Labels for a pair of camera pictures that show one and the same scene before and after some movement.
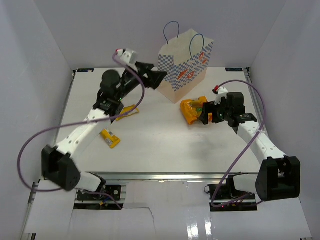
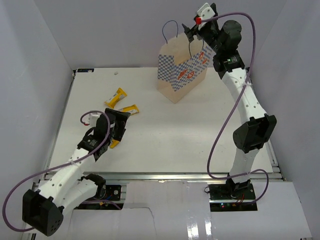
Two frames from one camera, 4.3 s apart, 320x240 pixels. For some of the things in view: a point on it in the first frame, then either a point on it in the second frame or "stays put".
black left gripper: x=154 y=77 → x=120 y=121
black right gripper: x=208 y=107 → x=190 y=33
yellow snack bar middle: x=136 y=110 stays put
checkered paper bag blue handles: x=185 y=59 stays put
